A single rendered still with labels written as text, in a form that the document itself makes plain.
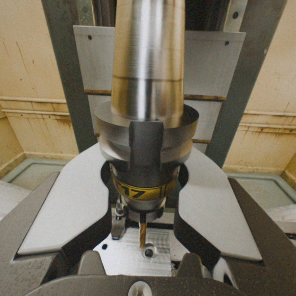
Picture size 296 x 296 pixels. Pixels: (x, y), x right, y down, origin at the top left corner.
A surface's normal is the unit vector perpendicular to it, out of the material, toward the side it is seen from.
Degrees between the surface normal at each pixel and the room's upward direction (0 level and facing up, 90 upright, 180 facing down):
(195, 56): 90
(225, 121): 90
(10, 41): 90
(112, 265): 0
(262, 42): 90
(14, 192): 24
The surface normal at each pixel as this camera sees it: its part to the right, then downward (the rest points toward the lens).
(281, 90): -0.06, 0.52
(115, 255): 0.04, -0.85
